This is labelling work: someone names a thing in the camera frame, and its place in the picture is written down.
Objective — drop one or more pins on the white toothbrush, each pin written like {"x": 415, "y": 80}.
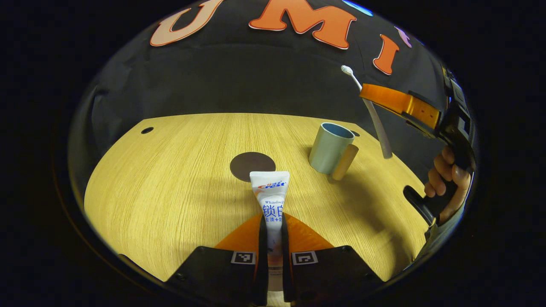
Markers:
{"x": 379, "y": 132}

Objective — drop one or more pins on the round dark brown coaster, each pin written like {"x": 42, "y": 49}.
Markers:
{"x": 251, "y": 164}

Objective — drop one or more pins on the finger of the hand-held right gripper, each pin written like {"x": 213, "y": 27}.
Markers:
{"x": 392, "y": 100}

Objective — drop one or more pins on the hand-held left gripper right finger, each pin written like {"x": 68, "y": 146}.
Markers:
{"x": 286, "y": 256}

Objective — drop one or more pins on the white toothpaste tube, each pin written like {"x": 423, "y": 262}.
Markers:
{"x": 271, "y": 200}

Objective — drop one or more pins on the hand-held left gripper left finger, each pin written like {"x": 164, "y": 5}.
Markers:
{"x": 263, "y": 256}

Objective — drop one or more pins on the black backdrop cloth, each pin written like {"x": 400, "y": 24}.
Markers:
{"x": 234, "y": 76}

